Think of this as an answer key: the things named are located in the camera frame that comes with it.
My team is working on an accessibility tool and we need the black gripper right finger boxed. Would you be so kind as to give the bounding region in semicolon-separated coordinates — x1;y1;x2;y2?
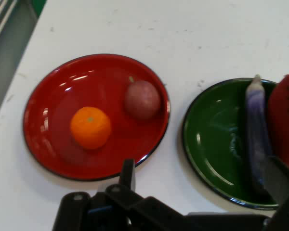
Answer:
262;155;289;231

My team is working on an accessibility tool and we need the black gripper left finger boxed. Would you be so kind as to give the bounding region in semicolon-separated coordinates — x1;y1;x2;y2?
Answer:
52;158;184;231

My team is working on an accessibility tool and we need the purple eggplant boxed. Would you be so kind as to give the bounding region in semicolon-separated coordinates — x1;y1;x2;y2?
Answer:
245;74;275;197

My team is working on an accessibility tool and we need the red watermelon slice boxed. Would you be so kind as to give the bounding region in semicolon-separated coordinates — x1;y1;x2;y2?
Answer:
267;73;289;172

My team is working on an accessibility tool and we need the orange mandarin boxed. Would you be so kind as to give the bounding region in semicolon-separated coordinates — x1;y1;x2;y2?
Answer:
70;106;112;150

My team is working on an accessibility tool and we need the green round plate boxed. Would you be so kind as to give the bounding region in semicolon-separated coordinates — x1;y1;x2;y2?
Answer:
182;77;289;209

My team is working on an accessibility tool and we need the dull red apple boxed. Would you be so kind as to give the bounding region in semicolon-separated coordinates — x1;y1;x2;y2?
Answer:
124;76;161;120

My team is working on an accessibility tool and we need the red round plate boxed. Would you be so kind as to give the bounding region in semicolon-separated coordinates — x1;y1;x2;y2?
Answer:
23;53;171;181

